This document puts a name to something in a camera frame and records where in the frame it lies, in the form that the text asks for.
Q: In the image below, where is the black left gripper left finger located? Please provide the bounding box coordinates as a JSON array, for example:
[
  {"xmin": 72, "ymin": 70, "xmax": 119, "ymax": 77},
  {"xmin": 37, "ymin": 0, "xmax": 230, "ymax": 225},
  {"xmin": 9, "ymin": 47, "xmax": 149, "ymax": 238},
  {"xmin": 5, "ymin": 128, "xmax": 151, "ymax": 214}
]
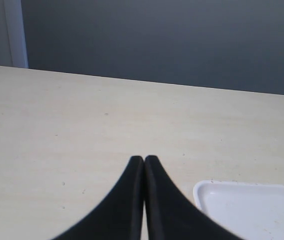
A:
[{"xmin": 55, "ymin": 156, "xmax": 144, "ymax": 240}]

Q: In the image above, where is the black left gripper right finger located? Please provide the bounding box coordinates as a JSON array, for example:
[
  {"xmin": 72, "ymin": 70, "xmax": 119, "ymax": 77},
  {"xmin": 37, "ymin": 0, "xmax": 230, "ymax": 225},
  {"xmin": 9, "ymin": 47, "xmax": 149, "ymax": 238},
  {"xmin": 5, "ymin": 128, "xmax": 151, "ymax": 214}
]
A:
[{"xmin": 144, "ymin": 155, "xmax": 240, "ymax": 240}]

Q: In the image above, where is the white plastic tray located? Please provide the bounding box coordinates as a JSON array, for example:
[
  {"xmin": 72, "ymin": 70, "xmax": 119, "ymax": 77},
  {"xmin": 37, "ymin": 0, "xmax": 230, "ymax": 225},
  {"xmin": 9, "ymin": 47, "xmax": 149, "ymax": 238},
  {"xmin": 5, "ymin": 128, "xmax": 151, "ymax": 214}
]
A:
[{"xmin": 193, "ymin": 180, "xmax": 284, "ymax": 240}]

